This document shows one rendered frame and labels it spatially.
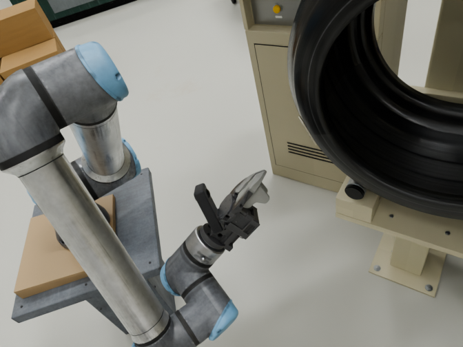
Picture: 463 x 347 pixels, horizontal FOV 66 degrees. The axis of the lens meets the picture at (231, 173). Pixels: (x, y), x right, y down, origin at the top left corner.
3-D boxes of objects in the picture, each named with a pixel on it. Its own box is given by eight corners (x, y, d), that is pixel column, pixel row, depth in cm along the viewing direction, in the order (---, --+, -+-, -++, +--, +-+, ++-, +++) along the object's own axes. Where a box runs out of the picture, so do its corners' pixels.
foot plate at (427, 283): (386, 226, 174) (386, 224, 173) (448, 246, 161) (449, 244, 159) (368, 272, 161) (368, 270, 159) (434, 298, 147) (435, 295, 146)
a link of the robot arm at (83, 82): (78, 166, 128) (5, 47, 58) (121, 143, 134) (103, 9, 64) (100, 202, 127) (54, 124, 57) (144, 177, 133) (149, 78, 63)
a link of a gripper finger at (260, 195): (281, 182, 80) (254, 211, 83) (261, 167, 78) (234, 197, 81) (283, 188, 77) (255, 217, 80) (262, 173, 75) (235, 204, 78)
